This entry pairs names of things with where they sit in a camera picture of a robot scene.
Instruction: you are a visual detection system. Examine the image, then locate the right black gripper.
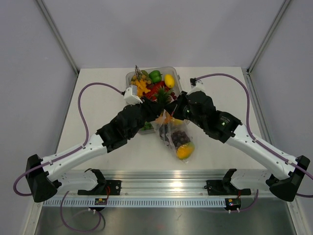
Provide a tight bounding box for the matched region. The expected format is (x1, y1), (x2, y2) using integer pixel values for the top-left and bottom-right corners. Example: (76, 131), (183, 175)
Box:
(165, 91), (206, 130)

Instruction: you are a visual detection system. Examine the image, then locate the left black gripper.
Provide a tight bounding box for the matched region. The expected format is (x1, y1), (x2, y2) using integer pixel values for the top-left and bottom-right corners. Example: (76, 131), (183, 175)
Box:
(128, 96), (164, 139)

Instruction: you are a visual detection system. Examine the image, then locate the dark blue grape bunch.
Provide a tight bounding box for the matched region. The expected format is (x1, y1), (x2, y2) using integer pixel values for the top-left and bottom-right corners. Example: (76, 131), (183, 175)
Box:
(158, 124), (171, 146)

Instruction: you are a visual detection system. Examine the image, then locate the clear zip top bag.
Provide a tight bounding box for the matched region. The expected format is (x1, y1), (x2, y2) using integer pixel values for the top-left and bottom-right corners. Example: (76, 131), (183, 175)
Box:
(152, 110), (195, 162)

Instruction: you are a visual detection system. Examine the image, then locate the red grape bunch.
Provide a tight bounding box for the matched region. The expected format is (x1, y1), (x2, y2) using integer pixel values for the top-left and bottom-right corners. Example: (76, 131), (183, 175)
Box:
(171, 130), (191, 148)

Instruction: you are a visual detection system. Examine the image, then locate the yellow green mango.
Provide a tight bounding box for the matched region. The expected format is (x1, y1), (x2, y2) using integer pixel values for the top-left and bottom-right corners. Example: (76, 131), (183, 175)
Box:
(176, 142), (195, 160)

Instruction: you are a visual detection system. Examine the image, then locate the orange spiky pineapple fruit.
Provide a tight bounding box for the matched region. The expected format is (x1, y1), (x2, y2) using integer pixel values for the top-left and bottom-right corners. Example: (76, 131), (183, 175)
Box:
(153, 87), (173, 125)

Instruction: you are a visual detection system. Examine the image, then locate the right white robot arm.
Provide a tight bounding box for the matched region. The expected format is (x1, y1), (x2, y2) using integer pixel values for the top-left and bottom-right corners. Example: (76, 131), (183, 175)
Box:
(165, 78), (310, 202)

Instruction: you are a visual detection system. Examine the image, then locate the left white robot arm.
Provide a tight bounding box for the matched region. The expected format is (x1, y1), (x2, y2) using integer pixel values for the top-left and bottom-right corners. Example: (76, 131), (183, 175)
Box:
(25, 86), (163, 203)

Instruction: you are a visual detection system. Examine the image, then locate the clear plastic food bin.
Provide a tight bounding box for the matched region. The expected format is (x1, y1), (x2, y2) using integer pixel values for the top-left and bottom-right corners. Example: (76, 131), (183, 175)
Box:
(125, 66), (192, 135)

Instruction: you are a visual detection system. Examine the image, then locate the red lobster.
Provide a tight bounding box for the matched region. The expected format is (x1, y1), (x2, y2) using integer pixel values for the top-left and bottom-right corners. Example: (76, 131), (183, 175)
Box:
(145, 81), (165, 101)

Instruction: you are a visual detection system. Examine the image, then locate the yellow ginger root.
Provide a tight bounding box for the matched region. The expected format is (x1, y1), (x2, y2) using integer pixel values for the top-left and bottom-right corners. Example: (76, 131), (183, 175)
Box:
(135, 80), (151, 97)

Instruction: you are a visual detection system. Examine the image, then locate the yellow lemon at back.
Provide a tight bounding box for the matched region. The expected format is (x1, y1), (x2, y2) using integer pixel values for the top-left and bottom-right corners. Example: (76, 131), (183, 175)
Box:
(164, 74), (175, 89)

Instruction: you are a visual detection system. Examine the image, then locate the green bell pepper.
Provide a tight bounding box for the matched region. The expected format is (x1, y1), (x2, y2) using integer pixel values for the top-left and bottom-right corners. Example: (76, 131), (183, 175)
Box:
(149, 70), (162, 83)

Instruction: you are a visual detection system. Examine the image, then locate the tan grape bunch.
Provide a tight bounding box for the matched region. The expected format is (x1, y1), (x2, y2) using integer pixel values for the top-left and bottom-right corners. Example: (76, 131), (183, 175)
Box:
(131, 66), (152, 85)

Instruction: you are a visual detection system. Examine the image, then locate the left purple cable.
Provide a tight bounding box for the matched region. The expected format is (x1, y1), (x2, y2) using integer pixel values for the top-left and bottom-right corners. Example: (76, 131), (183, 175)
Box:
(13, 82), (123, 232)

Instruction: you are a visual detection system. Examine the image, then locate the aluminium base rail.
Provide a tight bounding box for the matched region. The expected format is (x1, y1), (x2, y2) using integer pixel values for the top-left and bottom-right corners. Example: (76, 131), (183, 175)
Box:
(31, 170), (299, 199)

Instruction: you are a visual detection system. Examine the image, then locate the white slotted cable duct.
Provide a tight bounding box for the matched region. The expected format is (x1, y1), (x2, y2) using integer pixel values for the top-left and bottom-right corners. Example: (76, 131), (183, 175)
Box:
(43, 197), (226, 208)

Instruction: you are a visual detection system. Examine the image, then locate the right aluminium frame post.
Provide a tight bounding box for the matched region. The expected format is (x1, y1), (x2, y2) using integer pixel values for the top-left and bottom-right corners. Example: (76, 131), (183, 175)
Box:
(246, 0), (293, 75)

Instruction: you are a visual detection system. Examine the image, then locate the aluminium frame post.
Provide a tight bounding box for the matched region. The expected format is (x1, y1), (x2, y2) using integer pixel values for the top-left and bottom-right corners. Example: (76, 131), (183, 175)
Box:
(34, 0), (80, 78)
(246, 0), (293, 75)

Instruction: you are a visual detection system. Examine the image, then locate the left aluminium frame post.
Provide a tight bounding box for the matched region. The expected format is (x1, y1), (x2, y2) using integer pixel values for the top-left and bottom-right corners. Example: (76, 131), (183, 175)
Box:
(34, 0), (80, 78)

